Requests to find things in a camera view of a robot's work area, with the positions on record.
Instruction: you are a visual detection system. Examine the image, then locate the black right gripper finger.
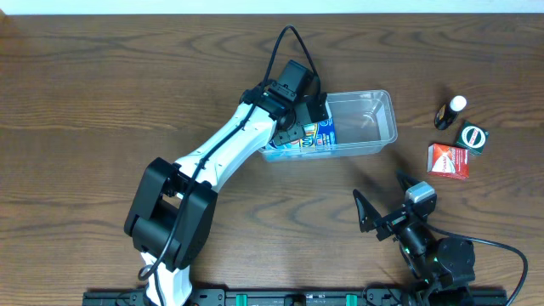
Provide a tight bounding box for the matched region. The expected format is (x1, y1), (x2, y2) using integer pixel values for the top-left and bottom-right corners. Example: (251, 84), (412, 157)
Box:
(353, 190), (382, 232)
(396, 170), (420, 191)

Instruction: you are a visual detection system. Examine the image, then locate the blue toothpaste box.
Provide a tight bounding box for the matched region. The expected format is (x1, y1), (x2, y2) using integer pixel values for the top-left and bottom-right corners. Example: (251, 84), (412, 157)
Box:
(264, 119), (337, 150)

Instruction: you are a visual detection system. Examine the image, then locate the red white medicine box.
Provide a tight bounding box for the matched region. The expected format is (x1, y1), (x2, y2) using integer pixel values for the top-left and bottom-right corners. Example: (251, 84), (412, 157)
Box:
(427, 144), (469, 180)

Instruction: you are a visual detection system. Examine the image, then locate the clear plastic container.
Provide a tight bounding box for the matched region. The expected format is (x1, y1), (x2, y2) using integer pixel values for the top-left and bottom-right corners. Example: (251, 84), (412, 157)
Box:
(259, 89), (398, 162)

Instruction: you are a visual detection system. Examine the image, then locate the dark green small box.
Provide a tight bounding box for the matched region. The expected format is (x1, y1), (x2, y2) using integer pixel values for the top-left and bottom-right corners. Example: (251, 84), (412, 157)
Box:
(456, 121), (490, 156)

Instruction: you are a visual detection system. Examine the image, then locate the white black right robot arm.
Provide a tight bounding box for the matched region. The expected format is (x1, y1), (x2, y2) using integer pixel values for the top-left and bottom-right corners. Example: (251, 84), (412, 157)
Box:
(353, 172), (475, 305)

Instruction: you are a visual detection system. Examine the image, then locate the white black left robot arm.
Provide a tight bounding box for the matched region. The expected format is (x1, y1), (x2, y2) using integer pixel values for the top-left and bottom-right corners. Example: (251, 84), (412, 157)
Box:
(124, 82), (330, 305)

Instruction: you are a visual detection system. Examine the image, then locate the dark bottle white cap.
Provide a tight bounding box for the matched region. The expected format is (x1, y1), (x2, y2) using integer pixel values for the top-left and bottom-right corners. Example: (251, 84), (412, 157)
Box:
(434, 95), (468, 130)

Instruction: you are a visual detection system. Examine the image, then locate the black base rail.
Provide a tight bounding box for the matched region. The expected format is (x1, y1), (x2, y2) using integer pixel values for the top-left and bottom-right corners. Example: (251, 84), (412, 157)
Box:
(82, 287), (508, 306)

